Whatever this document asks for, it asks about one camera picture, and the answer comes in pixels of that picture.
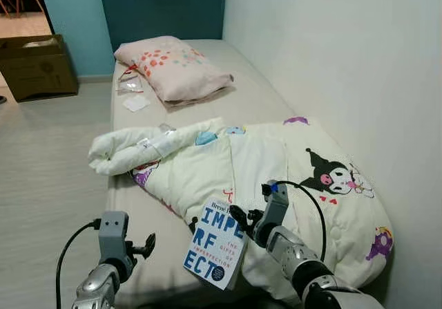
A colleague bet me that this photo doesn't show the white book blue lettering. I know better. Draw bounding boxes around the white book blue lettering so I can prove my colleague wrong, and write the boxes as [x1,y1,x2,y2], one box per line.
[182,197,248,291]

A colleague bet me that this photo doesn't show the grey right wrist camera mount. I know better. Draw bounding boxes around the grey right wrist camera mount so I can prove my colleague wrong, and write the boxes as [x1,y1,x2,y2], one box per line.
[261,180,291,237]

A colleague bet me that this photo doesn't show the pink pillow orange dots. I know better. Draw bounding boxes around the pink pillow orange dots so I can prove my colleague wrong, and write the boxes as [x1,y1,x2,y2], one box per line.
[114,35,234,108]

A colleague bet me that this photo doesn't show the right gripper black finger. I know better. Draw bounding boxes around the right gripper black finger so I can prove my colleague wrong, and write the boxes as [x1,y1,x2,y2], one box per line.
[228,204,251,232]

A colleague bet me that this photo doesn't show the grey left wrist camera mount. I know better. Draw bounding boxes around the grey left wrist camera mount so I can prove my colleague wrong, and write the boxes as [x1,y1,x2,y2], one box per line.
[98,211,130,261]

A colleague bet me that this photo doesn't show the cream cartoon print duvet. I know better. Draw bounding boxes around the cream cartoon print duvet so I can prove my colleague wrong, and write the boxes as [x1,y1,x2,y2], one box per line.
[88,115,394,303]

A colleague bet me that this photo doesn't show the clear snack bag red header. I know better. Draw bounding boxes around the clear snack bag red header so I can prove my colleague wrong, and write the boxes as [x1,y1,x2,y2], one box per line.
[116,64,144,94]

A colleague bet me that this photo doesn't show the small clear plastic wrapper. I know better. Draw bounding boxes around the small clear plastic wrapper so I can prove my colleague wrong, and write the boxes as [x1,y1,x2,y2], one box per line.
[157,122,177,137]

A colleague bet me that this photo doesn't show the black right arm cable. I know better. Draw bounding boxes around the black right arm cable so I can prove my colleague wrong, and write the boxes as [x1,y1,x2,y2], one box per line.
[273,180,327,261]

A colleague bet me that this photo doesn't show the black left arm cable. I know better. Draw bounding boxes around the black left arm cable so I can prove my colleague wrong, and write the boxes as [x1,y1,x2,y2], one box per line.
[55,219,102,309]

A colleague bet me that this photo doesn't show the white paper tissue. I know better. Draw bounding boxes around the white paper tissue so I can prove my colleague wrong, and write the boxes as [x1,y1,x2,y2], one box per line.
[122,95,151,113]

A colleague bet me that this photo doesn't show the dark blue upholstered bed frame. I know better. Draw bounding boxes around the dark blue upholstered bed frame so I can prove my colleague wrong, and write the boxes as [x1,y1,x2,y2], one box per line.
[98,0,227,53]

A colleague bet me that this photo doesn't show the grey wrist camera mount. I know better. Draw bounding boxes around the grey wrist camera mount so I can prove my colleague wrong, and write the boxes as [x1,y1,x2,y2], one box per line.
[98,211,130,261]
[261,180,291,237]

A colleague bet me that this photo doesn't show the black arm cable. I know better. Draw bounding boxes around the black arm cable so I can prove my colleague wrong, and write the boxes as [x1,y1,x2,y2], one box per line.
[55,219,102,309]
[273,180,327,261]

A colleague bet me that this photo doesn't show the black door frame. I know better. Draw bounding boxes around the black door frame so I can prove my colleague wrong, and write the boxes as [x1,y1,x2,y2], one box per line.
[31,0,56,37]

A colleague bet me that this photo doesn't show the beige bed mattress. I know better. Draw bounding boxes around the beige bed mattress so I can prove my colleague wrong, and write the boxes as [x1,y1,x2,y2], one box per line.
[104,39,325,306]

